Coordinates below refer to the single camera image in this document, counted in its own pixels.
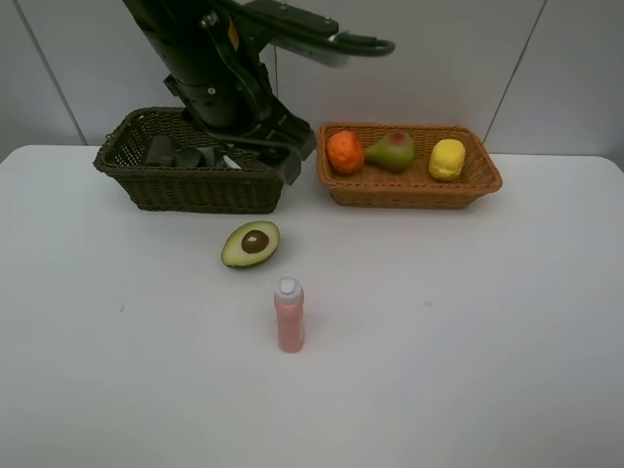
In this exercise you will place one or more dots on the dark brown wicker basket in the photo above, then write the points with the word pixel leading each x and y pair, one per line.
pixel 253 189

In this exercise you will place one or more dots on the halved avocado with pit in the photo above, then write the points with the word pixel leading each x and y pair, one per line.
pixel 251 244

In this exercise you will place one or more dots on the dark green pump bottle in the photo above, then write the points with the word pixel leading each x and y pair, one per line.
pixel 199 157

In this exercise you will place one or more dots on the pink bottle white cap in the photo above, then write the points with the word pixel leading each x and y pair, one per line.
pixel 288 303

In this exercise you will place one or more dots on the green red pear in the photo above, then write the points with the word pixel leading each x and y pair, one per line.
pixel 393 153

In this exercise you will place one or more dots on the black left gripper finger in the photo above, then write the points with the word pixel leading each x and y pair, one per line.
pixel 289 165

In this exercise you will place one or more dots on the white marker pink caps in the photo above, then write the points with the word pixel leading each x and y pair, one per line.
pixel 231 163

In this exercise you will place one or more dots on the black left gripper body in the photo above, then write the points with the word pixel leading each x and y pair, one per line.
pixel 282 126

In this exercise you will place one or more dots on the yellow lemon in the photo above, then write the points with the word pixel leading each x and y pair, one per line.
pixel 447 159

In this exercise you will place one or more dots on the orange mandarin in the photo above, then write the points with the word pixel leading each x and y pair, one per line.
pixel 345 153

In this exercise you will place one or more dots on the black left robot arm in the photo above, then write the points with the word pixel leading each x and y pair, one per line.
pixel 215 71

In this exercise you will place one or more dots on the translucent pink plastic cup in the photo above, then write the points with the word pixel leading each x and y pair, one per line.
pixel 160 152

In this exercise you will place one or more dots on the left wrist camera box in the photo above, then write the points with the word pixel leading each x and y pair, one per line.
pixel 302 21

